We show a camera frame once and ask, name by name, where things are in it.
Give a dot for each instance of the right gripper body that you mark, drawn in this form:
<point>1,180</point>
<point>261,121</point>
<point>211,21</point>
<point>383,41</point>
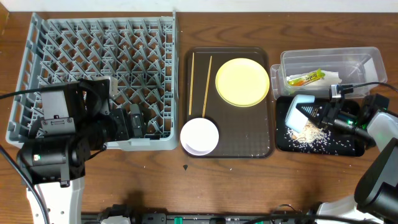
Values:
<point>346,122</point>

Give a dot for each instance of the green orange snack wrapper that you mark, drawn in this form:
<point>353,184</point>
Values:
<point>306,78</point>

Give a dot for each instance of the black waste tray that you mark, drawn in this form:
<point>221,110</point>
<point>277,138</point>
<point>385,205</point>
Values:
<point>340,144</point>

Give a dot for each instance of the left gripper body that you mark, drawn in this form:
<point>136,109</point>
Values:
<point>135,121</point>

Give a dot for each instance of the pink white bowl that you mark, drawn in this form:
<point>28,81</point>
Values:
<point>199,136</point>

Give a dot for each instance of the white napkin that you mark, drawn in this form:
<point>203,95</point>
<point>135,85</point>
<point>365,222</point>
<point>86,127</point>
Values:
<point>331,78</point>

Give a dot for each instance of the grey dishwasher rack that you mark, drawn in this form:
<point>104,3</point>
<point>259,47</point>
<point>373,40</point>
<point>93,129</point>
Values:
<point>139,52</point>

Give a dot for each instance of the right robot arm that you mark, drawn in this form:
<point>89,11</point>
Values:
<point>375,196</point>

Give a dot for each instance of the clear plastic bin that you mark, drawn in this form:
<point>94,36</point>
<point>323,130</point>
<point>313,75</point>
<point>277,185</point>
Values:
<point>355,65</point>

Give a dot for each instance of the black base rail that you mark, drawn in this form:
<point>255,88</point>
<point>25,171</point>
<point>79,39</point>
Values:
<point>161,218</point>

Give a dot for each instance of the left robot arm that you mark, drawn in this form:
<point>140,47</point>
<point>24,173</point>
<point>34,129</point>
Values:
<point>78,121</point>

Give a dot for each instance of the light blue bowl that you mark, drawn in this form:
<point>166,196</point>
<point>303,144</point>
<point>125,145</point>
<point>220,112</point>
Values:
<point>294,119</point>

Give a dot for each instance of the yellow plate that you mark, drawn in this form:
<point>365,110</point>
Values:
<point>242,82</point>

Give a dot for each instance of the spilled rice pile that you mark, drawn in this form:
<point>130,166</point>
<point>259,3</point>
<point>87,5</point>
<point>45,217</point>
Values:
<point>309,137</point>

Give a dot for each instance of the dark brown serving tray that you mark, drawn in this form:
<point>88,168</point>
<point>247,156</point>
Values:
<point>245,133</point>

